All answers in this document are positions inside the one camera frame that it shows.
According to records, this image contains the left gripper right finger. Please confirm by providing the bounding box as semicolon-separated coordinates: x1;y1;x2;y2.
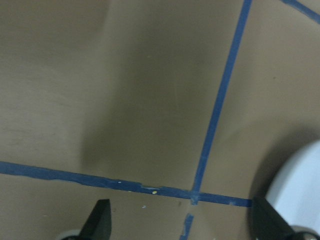
251;197;296;240

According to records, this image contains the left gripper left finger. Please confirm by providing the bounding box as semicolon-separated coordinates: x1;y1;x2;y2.
75;199;112;240

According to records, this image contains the blue plate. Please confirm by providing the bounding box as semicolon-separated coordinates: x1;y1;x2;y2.
265;141;320;233

